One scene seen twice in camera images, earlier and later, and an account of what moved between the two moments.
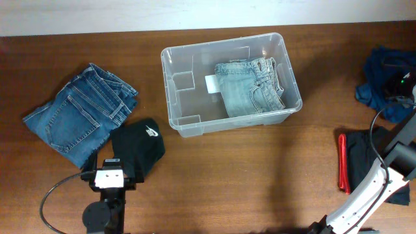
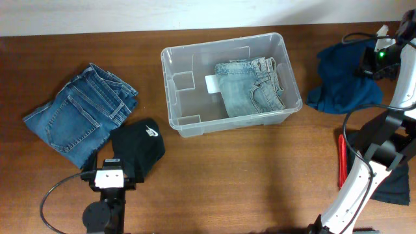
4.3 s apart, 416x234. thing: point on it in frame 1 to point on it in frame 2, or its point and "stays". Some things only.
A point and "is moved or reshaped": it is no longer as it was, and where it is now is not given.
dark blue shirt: (371, 92) is moved or reshaped
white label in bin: (212, 84) stays
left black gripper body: (129, 184) stays
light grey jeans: (249, 86) stays
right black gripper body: (398, 87) to (377, 64)
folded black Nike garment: (140, 144) stays
